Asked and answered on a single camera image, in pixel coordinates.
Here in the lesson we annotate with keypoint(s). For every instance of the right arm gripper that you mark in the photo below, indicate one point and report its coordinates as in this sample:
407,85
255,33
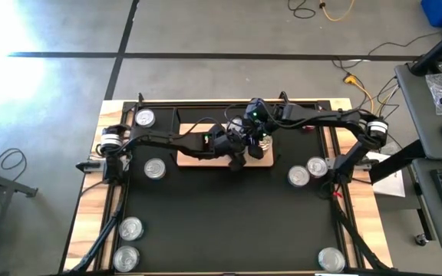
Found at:
257,115

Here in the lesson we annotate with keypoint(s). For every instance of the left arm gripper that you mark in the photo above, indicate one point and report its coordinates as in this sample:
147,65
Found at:
226,143

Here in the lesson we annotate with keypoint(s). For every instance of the silver-lid green tuna can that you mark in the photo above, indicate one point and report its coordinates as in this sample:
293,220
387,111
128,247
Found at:
237,123

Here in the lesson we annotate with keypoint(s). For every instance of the gold-lid blue can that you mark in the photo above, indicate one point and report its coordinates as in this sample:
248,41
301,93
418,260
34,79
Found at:
266,142

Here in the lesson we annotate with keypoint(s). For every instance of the wooden shelf with black frame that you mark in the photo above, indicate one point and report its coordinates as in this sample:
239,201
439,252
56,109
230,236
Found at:
198,163

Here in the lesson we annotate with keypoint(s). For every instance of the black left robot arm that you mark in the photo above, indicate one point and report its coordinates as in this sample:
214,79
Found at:
167,140

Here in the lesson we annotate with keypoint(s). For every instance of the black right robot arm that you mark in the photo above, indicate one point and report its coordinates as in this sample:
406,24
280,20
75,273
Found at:
320,117

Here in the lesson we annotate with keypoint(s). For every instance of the black table clamp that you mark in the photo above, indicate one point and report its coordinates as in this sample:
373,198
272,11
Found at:
283,96
141,98

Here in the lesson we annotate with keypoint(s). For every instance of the silver-lid red can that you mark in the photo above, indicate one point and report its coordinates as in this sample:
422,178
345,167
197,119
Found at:
308,127
316,166

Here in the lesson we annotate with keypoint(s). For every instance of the silver-lid blue can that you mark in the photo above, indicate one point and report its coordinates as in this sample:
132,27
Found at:
298,176

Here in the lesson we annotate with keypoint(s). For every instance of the silver-lid yellow-teal can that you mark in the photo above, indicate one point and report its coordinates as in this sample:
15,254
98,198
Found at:
154,168

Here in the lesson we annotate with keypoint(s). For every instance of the black desk support bar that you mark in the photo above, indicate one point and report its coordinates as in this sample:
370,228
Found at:
397,159

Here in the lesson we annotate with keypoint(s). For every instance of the grey desk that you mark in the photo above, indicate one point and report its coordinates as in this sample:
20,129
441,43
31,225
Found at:
424,115

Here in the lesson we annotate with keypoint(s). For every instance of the desk caster wheel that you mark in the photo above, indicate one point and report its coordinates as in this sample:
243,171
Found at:
420,240

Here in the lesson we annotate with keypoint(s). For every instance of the blue plastic bin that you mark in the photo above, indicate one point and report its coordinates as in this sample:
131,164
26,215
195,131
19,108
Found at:
437,11

